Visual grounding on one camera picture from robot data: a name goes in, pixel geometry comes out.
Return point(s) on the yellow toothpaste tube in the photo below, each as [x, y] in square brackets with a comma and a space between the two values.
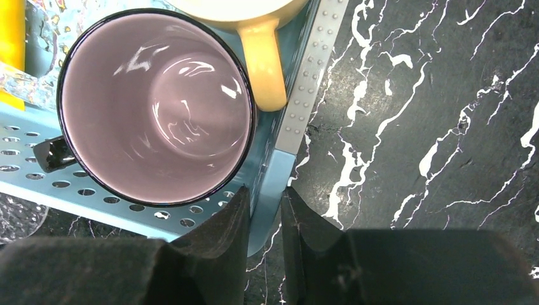
[13, 33]

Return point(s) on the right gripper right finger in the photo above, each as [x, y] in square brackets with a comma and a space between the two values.
[324, 265]

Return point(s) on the purple mug black rim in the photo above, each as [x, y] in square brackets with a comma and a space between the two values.
[154, 107]

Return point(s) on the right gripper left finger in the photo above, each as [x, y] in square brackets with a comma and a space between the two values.
[205, 266]

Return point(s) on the clear glass tray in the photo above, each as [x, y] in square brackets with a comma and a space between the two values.
[20, 218]

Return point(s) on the blue plastic basket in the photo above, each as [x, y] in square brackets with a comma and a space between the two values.
[307, 44]

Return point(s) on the yellow mug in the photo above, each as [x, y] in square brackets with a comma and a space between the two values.
[256, 22]

